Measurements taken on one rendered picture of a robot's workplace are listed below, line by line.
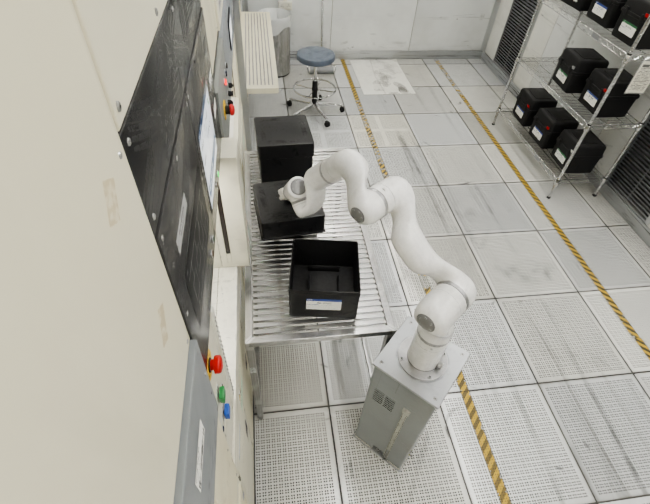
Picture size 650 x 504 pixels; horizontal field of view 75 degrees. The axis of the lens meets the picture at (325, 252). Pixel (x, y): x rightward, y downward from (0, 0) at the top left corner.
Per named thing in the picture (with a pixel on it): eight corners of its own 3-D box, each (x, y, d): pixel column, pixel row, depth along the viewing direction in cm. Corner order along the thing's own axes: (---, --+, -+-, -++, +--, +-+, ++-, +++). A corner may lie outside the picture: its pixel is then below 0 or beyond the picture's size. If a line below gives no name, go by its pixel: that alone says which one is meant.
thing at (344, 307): (288, 316, 171) (288, 290, 159) (292, 264, 190) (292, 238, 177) (356, 318, 172) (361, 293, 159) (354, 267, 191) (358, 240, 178)
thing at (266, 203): (326, 232, 193) (327, 210, 184) (262, 241, 187) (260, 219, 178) (311, 192, 212) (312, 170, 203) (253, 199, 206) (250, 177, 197)
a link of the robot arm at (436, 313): (458, 332, 148) (479, 291, 130) (427, 365, 139) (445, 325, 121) (429, 311, 153) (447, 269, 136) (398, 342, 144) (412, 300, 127)
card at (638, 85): (645, 94, 291) (670, 55, 271) (623, 95, 289) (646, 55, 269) (642, 92, 293) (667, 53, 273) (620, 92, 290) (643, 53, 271)
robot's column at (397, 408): (427, 427, 219) (471, 353, 164) (399, 472, 203) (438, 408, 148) (381, 394, 230) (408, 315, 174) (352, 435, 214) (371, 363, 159)
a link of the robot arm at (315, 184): (353, 198, 147) (311, 214, 173) (337, 154, 146) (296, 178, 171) (334, 206, 143) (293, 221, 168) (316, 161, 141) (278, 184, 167)
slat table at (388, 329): (371, 408, 225) (396, 330, 169) (258, 420, 217) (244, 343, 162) (335, 236, 312) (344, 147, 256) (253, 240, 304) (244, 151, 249)
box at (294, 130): (313, 183, 231) (314, 143, 213) (261, 187, 226) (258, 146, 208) (304, 153, 250) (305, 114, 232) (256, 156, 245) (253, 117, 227)
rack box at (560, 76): (547, 77, 358) (561, 45, 339) (578, 78, 360) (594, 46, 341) (562, 94, 338) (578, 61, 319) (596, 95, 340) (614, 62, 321)
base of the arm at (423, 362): (455, 354, 163) (470, 328, 149) (433, 391, 152) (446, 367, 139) (412, 328, 170) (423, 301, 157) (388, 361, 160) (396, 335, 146)
